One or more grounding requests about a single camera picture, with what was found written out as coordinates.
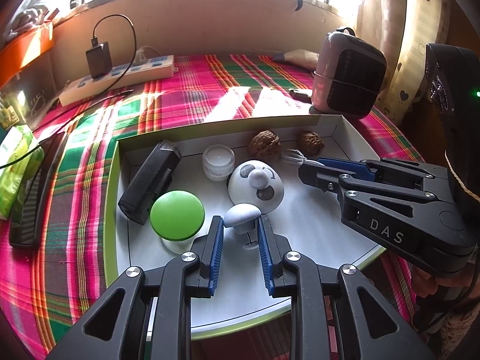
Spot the orange box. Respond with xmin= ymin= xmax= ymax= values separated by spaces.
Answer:
xmin=0 ymin=22 xmax=55 ymax=87

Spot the beige pouch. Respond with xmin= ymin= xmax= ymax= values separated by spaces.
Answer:
xmin=272 ymin=49 xmax=319 ymax=72

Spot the small dark object on cloth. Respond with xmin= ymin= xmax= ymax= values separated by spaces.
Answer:
xmin=289 ymin=88 xmax=312 ymax=103

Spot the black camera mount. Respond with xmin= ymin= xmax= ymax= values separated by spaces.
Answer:
xmin=424 ymin=43 xmax=479 ymax=223

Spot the brown walnut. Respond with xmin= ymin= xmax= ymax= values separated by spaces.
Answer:
xmin=247 ymin=130 xmax=281 ymax=160
xmin=296 ymin=131 xmax=325 ymax=157

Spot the white shallow cardboard box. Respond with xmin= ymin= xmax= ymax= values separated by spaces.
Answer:
xmin=103 ymin=115 xmax=383 ymax=340

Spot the white panda dome toy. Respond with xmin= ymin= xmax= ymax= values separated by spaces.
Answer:
xmin=228 ymin=160 xmax=285 ymax=214

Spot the pink black portable heater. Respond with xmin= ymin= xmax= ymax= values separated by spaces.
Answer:
xmin=311 ymin=27 xmax=386 ymax=119

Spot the green white tissue pack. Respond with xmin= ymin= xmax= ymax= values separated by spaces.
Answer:
xmin=0 ymin=125 xmax=45 ymax=220

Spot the green mushroom lamp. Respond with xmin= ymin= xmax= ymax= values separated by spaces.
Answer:
xmin=149 ymin=190 xmax=205 ymax=254

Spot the heart pattern curtain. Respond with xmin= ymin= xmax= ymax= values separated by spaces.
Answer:
xmin=355 ymin=0 xmax=451 ymax=125

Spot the plaid tablecloth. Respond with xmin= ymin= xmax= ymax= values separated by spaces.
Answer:
xmin=1 ymin=55 xmax=312 ymax=359

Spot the small clear plastic jar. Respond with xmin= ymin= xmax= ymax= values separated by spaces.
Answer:
xmin=202 ymin=144 xmax=235 ymax=181

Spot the black charger adapter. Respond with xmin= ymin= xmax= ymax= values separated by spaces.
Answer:
xmin=85 ymin=37 xmax=112 ymax=79

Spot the black rectangular device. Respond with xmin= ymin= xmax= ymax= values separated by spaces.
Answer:
xmin=118 ymin=140 xmax=182 ymax=225

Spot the black charging cable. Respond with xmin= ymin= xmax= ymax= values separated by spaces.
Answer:
xmin=0 ymin=14 xmax=138 ymax=169

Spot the white power strip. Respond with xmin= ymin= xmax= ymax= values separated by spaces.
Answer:
xmin=59 ymin=55 xmax=176 ymax=106

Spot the white usb cable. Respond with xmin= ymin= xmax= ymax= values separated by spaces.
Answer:
xmin=280 ymin=148 xmax=326 ymax=168

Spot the small white mushroom figure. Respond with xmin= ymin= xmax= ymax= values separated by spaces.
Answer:
xmin=223 ymin=203 xmax=261 ymax=250

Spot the person's right hand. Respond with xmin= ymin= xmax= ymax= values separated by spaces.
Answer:
xmin=411 ymin=263 xmax=479 ymax=312

